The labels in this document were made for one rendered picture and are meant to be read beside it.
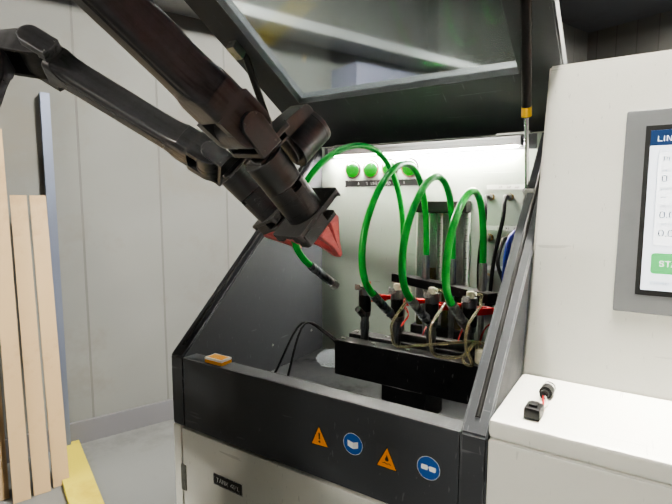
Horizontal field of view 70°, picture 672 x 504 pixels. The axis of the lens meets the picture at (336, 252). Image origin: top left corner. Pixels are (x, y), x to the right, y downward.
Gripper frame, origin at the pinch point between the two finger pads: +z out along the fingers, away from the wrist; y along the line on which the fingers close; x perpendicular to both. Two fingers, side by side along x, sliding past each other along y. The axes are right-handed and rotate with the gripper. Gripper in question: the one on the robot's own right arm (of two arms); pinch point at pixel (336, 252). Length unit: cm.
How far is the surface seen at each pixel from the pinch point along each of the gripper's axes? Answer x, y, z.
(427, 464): -13.3, -17.7, 28.5
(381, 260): 35, 30, 41
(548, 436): -29.7, -8.1, 24.9
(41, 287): 196, -25, 20
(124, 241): 214, 19, 38
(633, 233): -30, 31, 26
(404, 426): -9.4, -14.8, 24.1
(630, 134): -28, 45, 17
